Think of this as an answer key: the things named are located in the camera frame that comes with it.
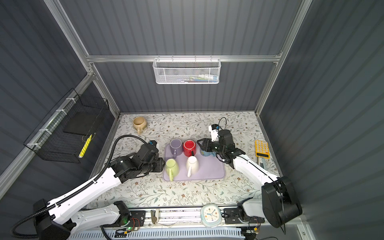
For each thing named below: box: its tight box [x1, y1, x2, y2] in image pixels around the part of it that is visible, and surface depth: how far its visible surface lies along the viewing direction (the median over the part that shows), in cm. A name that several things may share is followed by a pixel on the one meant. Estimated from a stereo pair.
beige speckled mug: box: [133, 116, 147, 135], surface depth 105 cm
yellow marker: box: [78, 134, 93, 158], surface depth 70 cm
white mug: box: [186, 156, 200, 178], surface depth 85 cm
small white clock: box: [201, 203, 222, 228], surface depth 74 cm
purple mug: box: [169, 138, 183, 159], surface depth 93 cm
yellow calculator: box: [255, 140, 270, 159], surface depth 101 cm
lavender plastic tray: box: [163, 143, 226, 181], surface depth 91 cm
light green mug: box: [165, 158, 180, 182], surface depth 83 cm
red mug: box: [183, 139, 197, 157], surface depth 93 cm
